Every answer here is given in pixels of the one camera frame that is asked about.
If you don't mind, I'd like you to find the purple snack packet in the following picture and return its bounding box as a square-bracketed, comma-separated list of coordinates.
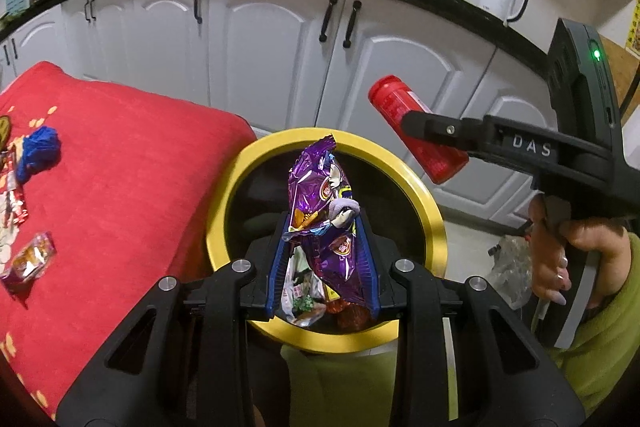
[282, 134, 374, 309]

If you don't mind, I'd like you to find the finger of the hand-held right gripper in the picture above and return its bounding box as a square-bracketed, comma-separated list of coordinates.
[400, 107, 493, 156]

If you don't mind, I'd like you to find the red floral blanket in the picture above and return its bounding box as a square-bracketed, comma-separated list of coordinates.
[0, 61, 258, 421]

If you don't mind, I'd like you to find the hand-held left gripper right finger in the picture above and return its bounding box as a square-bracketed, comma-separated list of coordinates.
[356, 211, 587, 427]

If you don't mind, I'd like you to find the clear plastic bag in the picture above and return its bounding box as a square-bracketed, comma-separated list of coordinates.
[485, 234, 536, 309]

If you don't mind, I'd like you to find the person's right forearm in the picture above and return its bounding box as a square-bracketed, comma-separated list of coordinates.
[550, 232, 640, 427]

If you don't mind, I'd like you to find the person's green garment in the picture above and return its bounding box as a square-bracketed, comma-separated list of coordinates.
[279, 341, 461, 427]

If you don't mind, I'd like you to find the yellow trash bin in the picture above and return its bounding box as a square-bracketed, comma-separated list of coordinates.
[206, 127, 448, 354]

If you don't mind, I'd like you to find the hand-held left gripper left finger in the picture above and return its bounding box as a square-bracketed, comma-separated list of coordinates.
[55, 213, 295, 427]

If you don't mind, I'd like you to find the red white wrapper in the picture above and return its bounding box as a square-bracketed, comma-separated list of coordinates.
[0, 142, 31, 234]

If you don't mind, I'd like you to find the white printed wrapper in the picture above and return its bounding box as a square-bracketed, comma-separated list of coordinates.
[279, 252, 327, 328]

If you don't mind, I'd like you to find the red bottle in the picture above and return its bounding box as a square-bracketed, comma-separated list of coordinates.
[367, 76, 471, 186]

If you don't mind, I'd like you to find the yellow wall poster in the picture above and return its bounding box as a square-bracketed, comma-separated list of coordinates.
[625, 0, 640, 56]

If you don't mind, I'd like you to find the white kitchen cabinet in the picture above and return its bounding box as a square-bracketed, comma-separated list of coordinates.
[0, 0, 559, 229]

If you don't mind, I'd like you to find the blue crumpled wrapper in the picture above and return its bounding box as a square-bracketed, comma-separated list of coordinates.
[17, 124, 62, 183]

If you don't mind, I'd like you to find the red plastic bag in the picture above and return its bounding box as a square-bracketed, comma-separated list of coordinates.
[327, 297, 374, 333]

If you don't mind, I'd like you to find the clear orange snack packet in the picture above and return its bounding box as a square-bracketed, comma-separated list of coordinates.
[0, 231, 57, 294]

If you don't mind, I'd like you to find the person's right hand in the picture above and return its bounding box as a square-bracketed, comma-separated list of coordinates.
[527, 194, 632, 311]

